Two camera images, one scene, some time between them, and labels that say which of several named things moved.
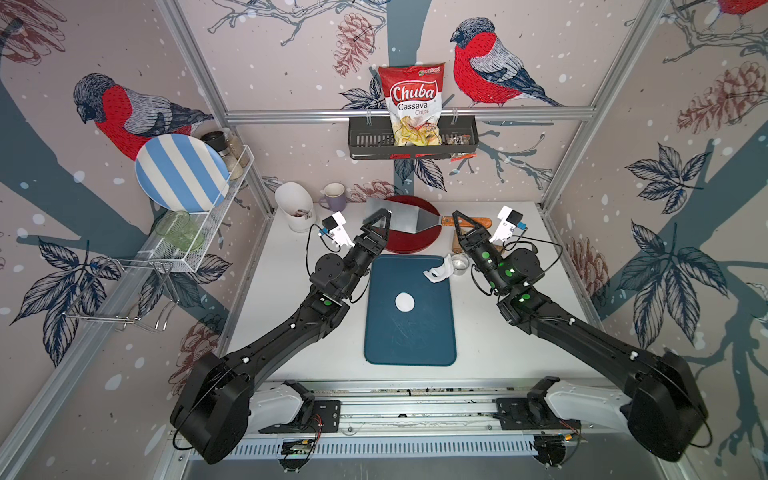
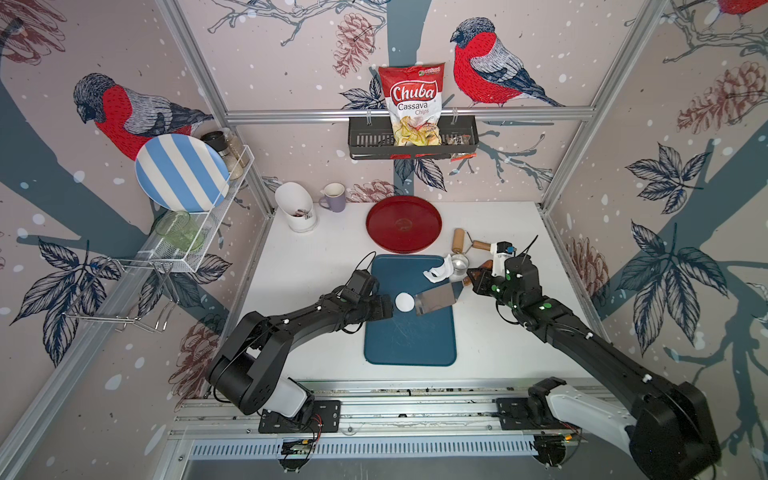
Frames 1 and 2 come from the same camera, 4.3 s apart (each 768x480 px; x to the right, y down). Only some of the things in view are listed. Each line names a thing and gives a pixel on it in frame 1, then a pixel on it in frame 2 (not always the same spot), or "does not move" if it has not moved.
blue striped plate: x=182 y=172 does not move
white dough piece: x=442 y=271 does not move
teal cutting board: x=408 y=317 does not move
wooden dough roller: x=458 y=248 does not move
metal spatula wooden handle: x=413 y=218 → x=432 y=299
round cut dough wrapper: x=404 y=301 does not move
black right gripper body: x=482 y=253 → x=487 y=285
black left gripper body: x=371 y=252 → x=374 y=308
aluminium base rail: x=434 y=420 does not move
